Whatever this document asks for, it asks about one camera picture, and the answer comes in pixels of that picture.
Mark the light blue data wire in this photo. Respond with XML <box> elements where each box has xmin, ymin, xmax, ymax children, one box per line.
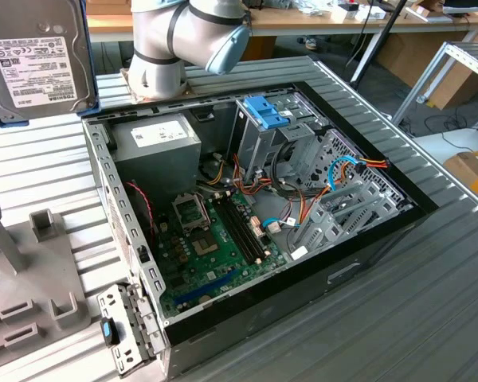
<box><xmin>326</xmin><ymin>156</ymin><xmax>363</xmax><ymax>194</ymax></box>

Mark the orange red power wire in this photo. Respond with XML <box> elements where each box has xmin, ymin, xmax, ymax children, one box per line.
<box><xmin>296</xmin><ymin>156</ymin><xmax>390</xmax><ymax>228</ymax></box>

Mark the hard disk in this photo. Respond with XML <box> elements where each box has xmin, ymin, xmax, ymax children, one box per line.
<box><xmin>0</xmin><ymin>0</ymin><xmax>101</xmax><ymax>128</ymax></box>

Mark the perforated metal disk bay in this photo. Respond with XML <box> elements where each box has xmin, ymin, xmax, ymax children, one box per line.
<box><xmin>286</xmin><ymin>127</ymin><xmax>416</xmax><ymax>260</ymax></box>

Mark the black RAM slot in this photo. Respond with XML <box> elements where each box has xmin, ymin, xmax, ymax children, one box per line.
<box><xmin>221</xmin><ymin>196</ymin><xmax>261</xmax><ymax>263</ymax></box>
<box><xmin>214</xmin><ymin>197</ymin><xmax>257</xmax><ymax>267</ymax></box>
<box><xmin>226</xmin><ymin>193</ymin><xmax>265</xmax><ymax>260</ymax></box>
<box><xmin>233</xmin><ymin>192</ymin><xmax>270</xmax><ymax>258</ymax></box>

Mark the grey metal drive cage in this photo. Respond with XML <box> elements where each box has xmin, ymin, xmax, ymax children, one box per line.
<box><xmin>227</xmin><ymin>90</ymin><xmax>331</xmax><ymax>188</ymax></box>

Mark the metal socket cover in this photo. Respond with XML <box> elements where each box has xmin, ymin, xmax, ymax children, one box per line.
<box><xmin>170</xmin><ymin>193</ymin><xmax>209</xmax><ymax>234</ymax></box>

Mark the blue plastic drive latch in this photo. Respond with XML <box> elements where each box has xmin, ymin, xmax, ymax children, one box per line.
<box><xmin>241</xmin><ymin>96</ymin><xmax>291</xmax><ymax>130</ymax></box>

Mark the grey power supply unit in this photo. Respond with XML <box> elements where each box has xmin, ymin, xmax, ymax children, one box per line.
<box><xmin>110</xmin><ymin>113</ymin><xmax>203</xmax><ymax>200</ymax></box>

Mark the green motherboard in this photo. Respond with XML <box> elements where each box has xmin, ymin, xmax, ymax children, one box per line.
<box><xmin>153</xmin><ymin>185</ymin><xmax>288</xmax><ymax>319</ymax></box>

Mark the blue expansion slot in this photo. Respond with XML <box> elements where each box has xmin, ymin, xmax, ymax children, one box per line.
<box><xmin>173</xmin><ymin>270</ymin><xmax>238</xmax><ymax>308</ymax></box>

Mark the black case fan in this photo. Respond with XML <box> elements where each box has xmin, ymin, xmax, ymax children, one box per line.
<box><xmin>123</xmin><ymin>179</ymin><xmax>160</xmax><ymax>248</ymax></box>

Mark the black open PC case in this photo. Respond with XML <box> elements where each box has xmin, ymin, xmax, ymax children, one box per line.
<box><xmin>79</xmin><ymin>81</ymin><xmax>441</xmax><ymax>379</ymax></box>

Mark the wooden desk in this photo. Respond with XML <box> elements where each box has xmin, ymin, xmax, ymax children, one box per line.
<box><xmin>85</xmin><ymin>0</ymin><xmax>478</xmax><ymax>51</ymax></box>

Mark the blue black latch tab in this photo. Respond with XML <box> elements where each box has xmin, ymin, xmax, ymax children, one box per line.
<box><xmin>99</xmin><ymin>317</ymin><xmax>121</xmax><ymax>346</ymax></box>

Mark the black tripod pole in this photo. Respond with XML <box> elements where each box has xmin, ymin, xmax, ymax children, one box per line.
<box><xmin>349</xmin><ymin>0</ymin><xmax>408</xmax><ymax>89</ymax></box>

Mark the small white box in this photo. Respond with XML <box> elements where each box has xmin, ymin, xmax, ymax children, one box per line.
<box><xmin>329</xmin><ymin>2</ymin><xmax>388</xmax><ymax>23</ymax></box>

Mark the large cardboard sheet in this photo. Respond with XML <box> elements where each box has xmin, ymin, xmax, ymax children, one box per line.
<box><xmin>376</xmin><ymin>31</ymin><xmax>478</xmax><ymax>111</ymax></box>

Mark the white table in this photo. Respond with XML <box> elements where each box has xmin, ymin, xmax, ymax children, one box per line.
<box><xmin>416</xmin><ymin>127</ymin><xmax>478</xmax><ymax>165</ymax></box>

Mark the small cardboard box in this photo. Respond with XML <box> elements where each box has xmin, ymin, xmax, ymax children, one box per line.
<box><xmin>85</xmin><ymin>0</ymin><xmax>133</xmax><ymax>17</ymax></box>

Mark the cardboard box yellow label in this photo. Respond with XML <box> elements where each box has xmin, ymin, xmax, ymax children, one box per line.
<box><xmin>441</xmin><ymin>149</ymin><xmax>478</xmax><ymax>209</ymax></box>

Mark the grey parts rack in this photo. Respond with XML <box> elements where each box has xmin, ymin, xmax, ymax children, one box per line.
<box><xmin>0</xmin><ymin>197</ymin><xmax>92</xmax><ymax>359</ymax></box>

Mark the black monitor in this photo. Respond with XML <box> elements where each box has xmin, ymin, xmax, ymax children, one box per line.
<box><xmin>441</xmin><ymin>0</ymin><xmax>478</xmax><ymax>18</ymax></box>

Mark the orange red wire bundle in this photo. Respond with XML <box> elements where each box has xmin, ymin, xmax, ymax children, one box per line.
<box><xmin>231</xmin><ymin>153</ymin><xmax>272</xmax><ymax>197</ymax></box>

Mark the yellow black wire bundle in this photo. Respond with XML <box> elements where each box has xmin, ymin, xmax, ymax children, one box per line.
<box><xmin>205</xmin><ymin>158</ymin><xmax>229</xmax><ymax>187</ymax></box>

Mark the black cable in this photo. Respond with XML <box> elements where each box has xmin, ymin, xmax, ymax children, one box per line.
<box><xmin>271</xmin><ymin>141</ymin><xmax>302</xmax><ymax>194</ymax></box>

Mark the blue wire white plug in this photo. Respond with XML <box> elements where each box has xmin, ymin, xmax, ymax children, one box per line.
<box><xmin>261</xmin><ymin>217</ymin><xmax>283</xmax><ymax>235</ymax></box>

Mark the red black fan wire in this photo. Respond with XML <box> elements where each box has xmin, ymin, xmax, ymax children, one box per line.
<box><xmin>126</xmin><ymin>181</ymin><xmax>159</xmax><ymax>240</ymax></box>

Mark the metal expansion slot bracket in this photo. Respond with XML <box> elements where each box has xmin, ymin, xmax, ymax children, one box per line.
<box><xmin>96</xmin><ymin>281</ymin><xmax>169</xmax><ymax>378</ymax></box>

